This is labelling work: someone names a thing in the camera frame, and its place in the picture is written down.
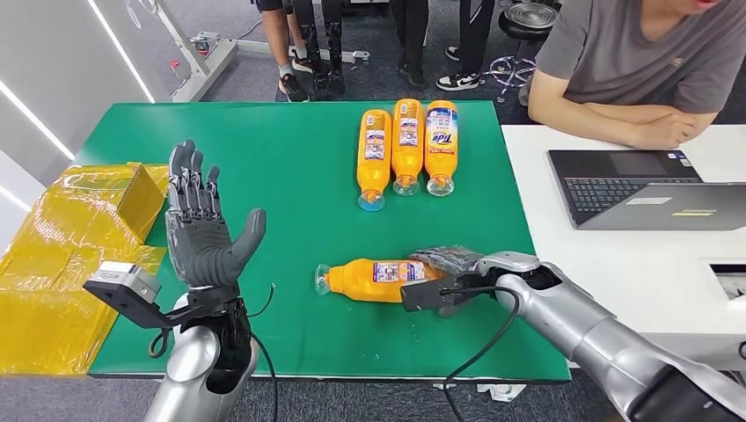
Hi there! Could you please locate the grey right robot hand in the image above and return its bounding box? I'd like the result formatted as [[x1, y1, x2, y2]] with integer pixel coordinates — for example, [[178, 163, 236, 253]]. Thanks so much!
[[409, 245, 486, 318]]

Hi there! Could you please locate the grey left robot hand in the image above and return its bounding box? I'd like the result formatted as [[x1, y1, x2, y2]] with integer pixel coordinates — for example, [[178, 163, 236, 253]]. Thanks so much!
[[165, 139, 267, 291]]

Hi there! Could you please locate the orange detergent bottle clear cap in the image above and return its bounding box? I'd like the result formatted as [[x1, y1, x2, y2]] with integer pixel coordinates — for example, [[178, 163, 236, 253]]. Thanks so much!
[[314, 258, 444, 304], [391, 98, 426, 198]]

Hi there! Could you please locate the orange bottle Tide front label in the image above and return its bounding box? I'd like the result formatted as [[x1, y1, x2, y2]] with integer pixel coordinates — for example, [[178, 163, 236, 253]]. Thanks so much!
[[424, 99, 459, 198]]

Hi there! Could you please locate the orange detergent bottle blue cap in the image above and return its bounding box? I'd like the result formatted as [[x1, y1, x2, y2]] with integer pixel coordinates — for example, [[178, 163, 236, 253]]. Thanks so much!
[[356, 108, 392, 213]]

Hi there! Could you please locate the yellow taped cardboard box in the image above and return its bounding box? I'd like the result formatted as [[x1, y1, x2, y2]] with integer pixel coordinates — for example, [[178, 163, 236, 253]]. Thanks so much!
[[0, 163, 170, 375]]

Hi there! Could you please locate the black grey laptop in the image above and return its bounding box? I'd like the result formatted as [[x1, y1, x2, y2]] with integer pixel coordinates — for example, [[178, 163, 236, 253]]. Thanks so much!
[[547, 149, 746, 232]]

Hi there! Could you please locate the person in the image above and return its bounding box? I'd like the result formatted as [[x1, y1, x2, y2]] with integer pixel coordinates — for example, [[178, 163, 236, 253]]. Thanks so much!
[[254, 0, 311, 104], [389, 0, 433, 90], [527, 0, 746, 151], [435, 0, 496, 92]]

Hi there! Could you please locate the black white humanoid robot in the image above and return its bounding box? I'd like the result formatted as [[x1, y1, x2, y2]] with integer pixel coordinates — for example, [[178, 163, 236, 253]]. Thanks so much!
[[289, 0, 351, 100]]

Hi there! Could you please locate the black chrome stool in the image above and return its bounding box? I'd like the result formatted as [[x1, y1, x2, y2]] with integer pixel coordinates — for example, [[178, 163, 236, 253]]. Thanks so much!
[[483, 1, 560, 106]]

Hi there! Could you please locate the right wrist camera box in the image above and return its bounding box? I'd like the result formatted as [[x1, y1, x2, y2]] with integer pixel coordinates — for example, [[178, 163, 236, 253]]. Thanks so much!
[[400, 278, 485, 314]]

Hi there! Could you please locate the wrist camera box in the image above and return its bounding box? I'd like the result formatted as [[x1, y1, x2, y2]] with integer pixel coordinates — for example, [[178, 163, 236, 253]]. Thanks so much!
[[83, 260, 187, 331], [400, 278, 485, 314]]

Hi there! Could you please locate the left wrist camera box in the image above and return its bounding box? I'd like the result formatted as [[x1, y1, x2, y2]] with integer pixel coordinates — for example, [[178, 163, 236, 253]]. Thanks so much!
[[83, 260, 187, 331]]

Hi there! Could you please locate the black cable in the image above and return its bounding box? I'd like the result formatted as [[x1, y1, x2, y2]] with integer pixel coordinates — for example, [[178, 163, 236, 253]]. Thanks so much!
[[440, 284, 522, 422], [247, 283, 280, 422]]

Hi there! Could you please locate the white metal stand frame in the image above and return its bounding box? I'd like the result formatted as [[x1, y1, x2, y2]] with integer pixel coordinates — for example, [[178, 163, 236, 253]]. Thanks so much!
[[122, 0, 372, 105]]

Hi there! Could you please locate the white wall light strip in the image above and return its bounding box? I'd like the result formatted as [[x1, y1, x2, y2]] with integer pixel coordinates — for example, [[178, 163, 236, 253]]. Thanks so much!
[[0, 80, 77, 161], [0, 185, 32, 214], [85, 0, 157, 105]]

